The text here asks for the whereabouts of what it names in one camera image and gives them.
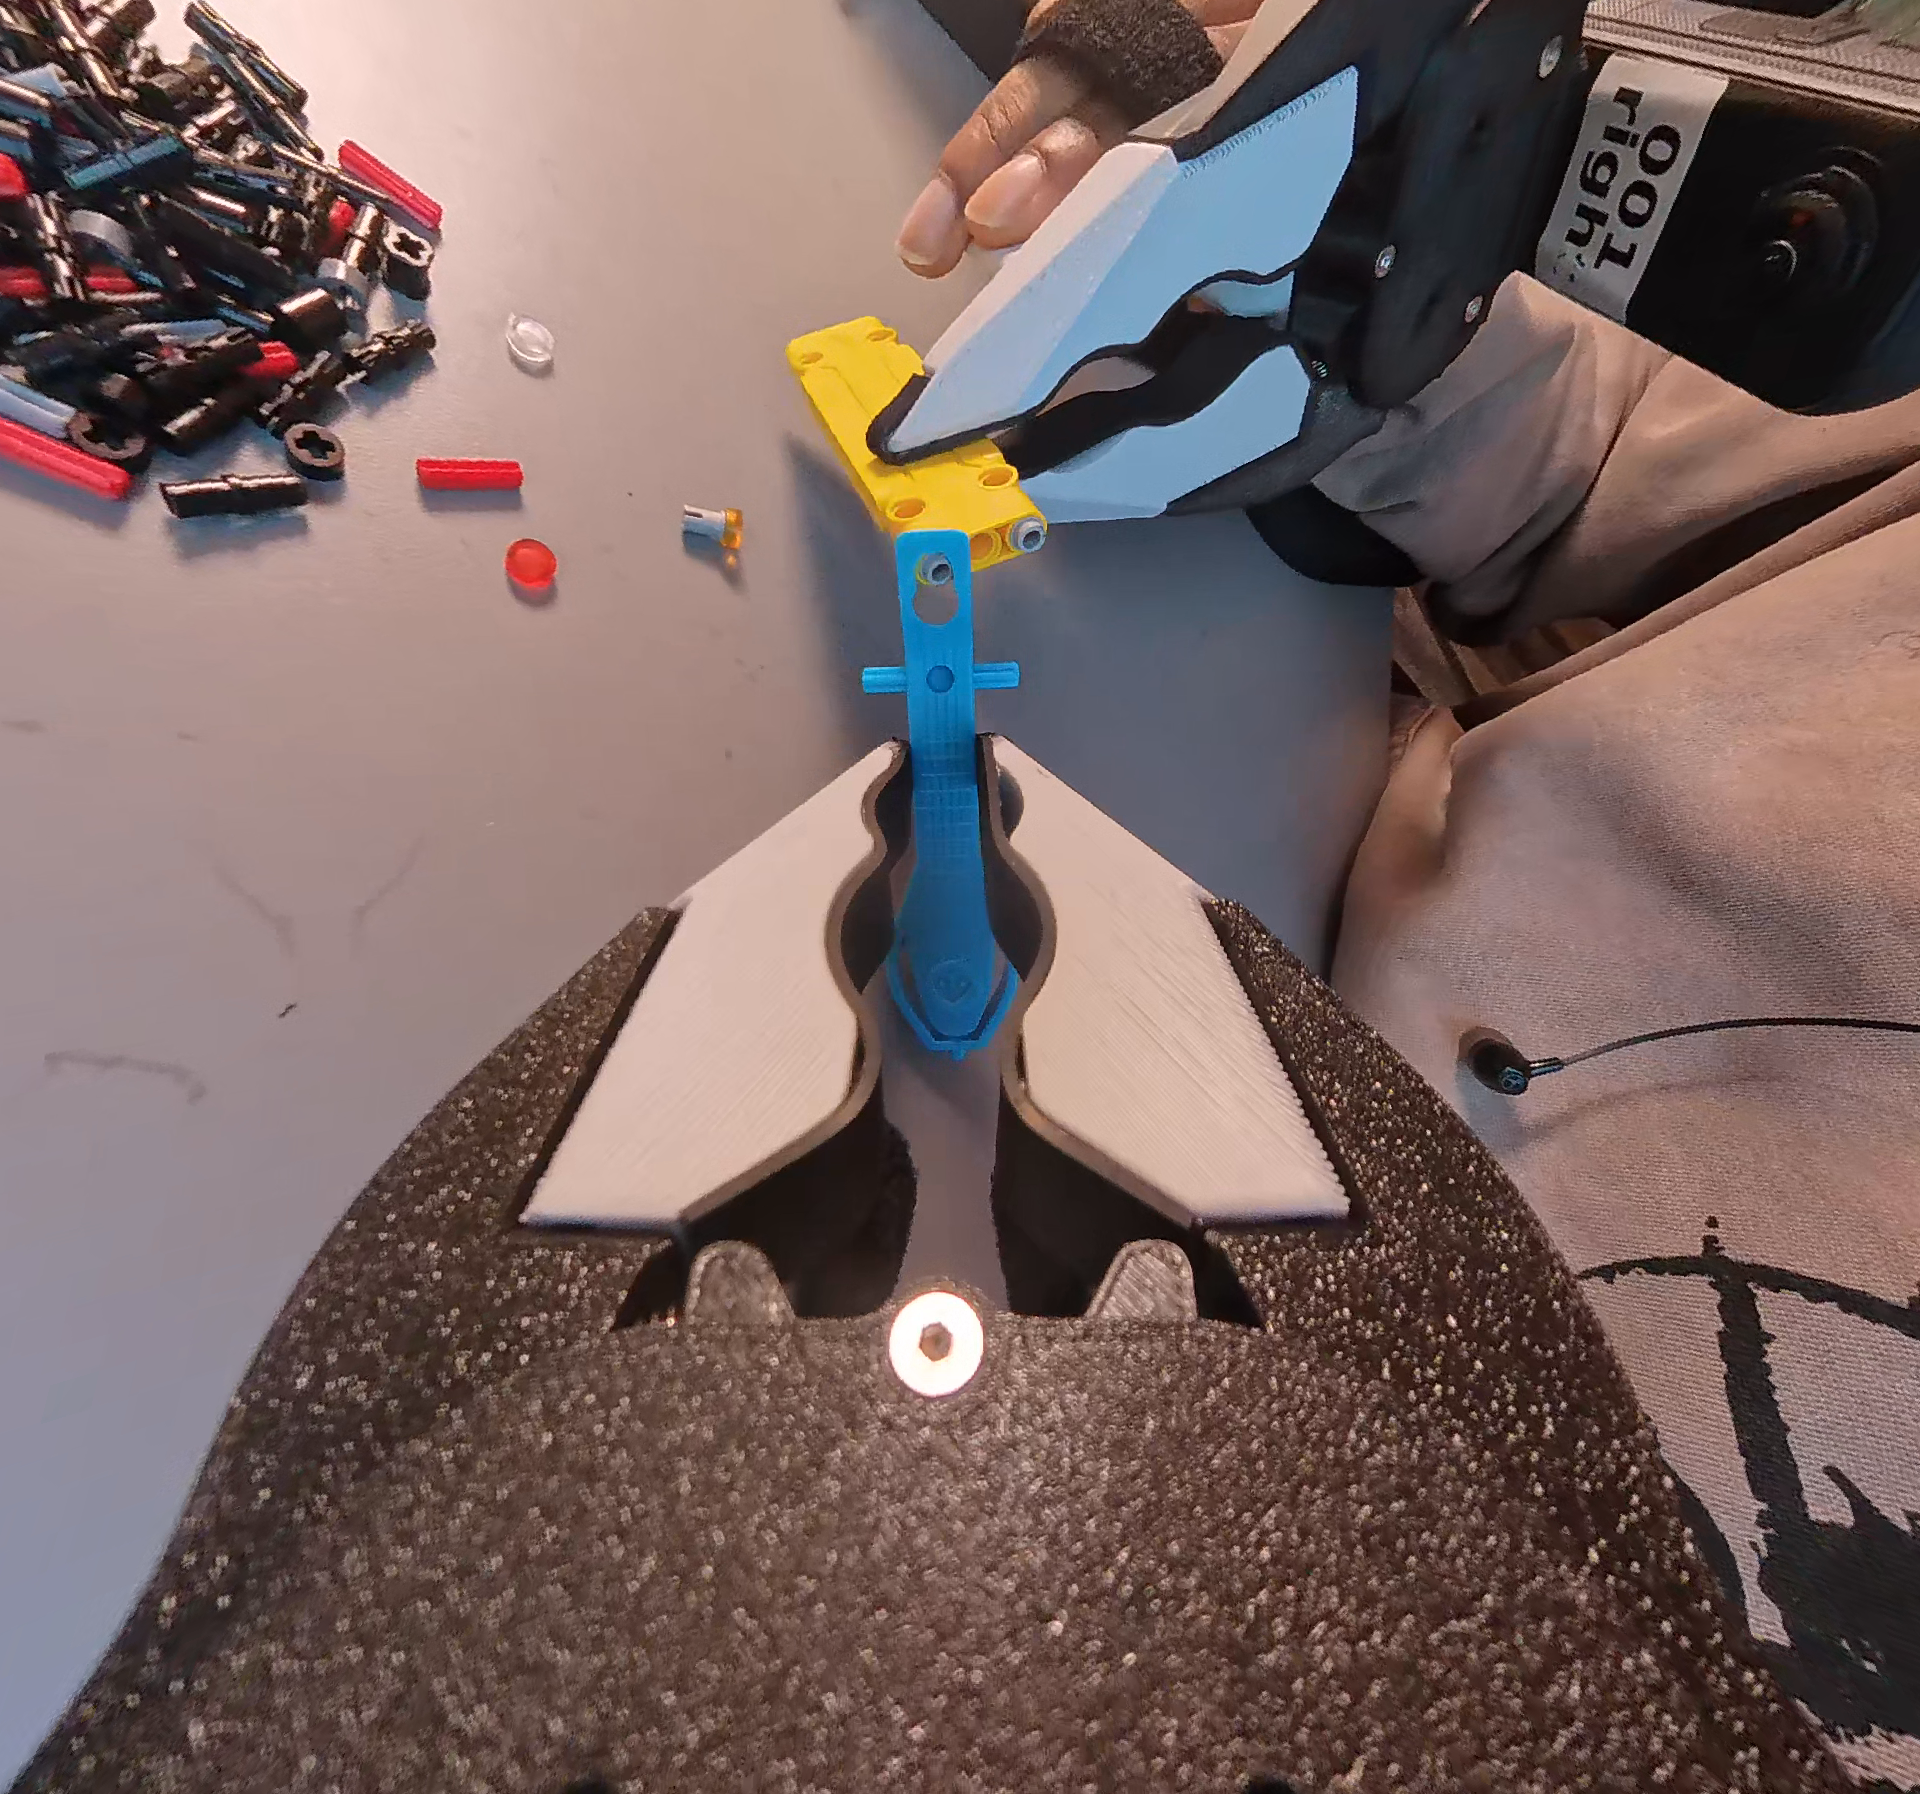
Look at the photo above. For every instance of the grey desk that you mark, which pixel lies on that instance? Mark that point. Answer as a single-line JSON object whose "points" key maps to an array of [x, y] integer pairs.
{"points": [[450, 849]]}

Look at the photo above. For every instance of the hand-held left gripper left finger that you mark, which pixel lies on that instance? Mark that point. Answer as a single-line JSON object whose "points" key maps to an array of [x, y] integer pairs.
{"points": [[719, 1058]]}

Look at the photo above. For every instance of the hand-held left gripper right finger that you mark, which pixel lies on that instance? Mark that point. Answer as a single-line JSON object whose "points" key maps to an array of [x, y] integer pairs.
{"points": [[1170, 1058]]}

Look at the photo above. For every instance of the blue brick separator tool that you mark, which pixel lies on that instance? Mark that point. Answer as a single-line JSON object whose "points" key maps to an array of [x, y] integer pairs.
{"points": [[942, 833]]}

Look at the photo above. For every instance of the yellow perforated brick beam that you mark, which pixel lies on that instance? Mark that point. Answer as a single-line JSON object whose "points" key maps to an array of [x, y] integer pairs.
{"points": [[854, 392]]}

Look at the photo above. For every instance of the pile of small connector pins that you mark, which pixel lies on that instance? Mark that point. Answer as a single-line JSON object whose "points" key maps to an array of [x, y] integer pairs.
{"points": [[151, 219]]}

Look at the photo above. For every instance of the clear round stud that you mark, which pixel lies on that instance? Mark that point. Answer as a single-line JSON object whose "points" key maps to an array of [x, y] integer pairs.
{"points": [[533, 340]]}

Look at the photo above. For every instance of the person's right forearm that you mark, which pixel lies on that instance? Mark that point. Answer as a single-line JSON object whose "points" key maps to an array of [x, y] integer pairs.
{"points": [[1576, 444]]}

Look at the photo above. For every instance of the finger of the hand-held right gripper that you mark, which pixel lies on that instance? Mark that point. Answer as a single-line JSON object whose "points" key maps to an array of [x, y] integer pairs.
{"points": [[1199, 429], [1139, 250]]}

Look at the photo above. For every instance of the person's right hand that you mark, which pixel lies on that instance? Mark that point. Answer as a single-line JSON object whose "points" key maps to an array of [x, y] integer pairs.
{"points": [[1020, 174]]}

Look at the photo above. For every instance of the red connector pin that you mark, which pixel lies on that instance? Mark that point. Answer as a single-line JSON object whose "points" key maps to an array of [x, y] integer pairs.
{"points": [[468, 473]]}

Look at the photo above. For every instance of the red round stud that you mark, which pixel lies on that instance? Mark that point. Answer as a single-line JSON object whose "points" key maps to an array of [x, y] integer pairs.
{"points": [[530, 563]]}

